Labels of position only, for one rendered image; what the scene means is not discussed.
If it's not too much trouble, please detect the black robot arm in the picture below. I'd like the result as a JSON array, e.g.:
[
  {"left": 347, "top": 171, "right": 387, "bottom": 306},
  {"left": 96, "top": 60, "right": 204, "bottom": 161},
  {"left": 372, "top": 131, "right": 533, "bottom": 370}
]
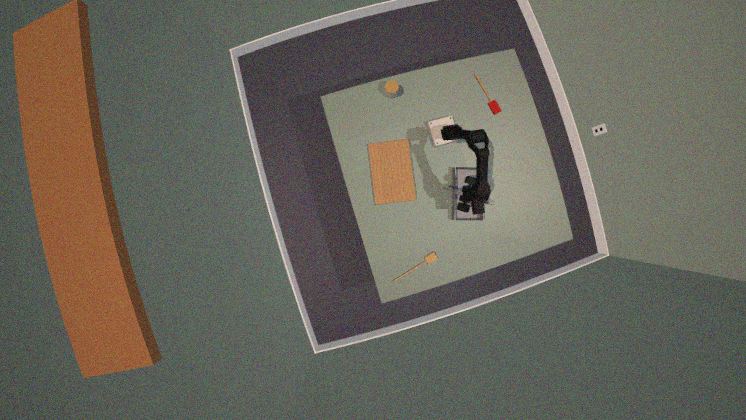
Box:
[{"left": 441, "top": 124, "right": 490, "bottom": 215}]

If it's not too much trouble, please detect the grey roasting tin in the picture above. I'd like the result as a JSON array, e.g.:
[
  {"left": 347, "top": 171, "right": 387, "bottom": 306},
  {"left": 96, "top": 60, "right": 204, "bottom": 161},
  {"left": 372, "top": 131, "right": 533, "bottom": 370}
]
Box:
[{"left": 452, "top": 167, "right": 484, "bottom": 221}]

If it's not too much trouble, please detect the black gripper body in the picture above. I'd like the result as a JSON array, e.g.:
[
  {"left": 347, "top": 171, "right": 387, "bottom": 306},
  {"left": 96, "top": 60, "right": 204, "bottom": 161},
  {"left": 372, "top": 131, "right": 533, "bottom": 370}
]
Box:
[{"left": 456, "top": 176, "right": 477, "bottom": 213}]

